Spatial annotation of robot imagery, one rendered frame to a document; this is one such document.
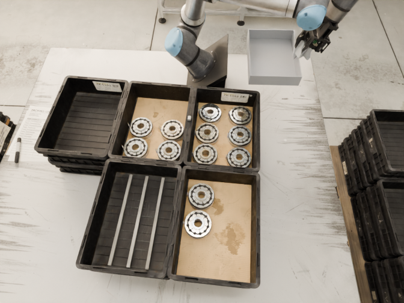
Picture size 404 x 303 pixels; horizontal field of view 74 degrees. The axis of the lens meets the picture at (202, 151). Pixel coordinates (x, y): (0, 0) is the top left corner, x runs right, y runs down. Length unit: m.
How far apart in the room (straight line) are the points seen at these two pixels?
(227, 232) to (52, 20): 2.98
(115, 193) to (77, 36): 2.28
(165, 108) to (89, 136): 0.36
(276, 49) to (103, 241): 1.06
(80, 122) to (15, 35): 2.23
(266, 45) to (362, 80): 1.77
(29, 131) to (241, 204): 1.12
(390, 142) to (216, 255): 1.31
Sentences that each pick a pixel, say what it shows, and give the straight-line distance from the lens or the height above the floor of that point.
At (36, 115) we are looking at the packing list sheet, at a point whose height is 0.70.
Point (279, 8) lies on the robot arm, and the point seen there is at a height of 1.35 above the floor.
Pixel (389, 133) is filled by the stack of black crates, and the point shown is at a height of 0.49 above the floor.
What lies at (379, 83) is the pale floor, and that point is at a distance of 3.00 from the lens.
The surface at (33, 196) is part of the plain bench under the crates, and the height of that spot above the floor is 0.70.
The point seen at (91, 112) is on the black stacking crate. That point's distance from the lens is 1.39.
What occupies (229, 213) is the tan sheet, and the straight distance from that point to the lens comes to 1.08.
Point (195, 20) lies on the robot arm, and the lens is 1.37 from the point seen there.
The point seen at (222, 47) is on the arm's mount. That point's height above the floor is 0.92.
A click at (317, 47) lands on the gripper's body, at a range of 1.15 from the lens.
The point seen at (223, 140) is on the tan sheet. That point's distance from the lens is 1.21.
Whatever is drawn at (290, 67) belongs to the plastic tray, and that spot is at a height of 1.05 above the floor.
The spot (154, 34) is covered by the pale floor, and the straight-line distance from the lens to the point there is 3.02.
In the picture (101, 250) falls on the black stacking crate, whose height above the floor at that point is 0.83.
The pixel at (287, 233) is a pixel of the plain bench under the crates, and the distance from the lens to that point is 1.25.
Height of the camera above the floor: 1.87
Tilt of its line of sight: 62 degrees down
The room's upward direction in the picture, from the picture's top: 1 degrees clockwise
